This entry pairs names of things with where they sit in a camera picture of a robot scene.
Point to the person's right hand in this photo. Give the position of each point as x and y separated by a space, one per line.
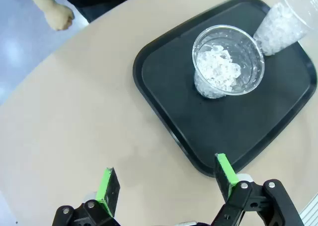
60 17

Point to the black plastic tray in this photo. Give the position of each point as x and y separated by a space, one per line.
223 126

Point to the aluminium frame rail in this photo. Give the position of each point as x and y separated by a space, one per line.
311 211

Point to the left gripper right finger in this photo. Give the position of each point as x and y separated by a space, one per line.
224 176

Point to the person in black shirt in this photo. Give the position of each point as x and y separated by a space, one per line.
99 0

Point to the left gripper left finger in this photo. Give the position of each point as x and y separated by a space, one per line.
109 191

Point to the clear plastic iced cup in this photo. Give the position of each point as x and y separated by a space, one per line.
218 67
278 29

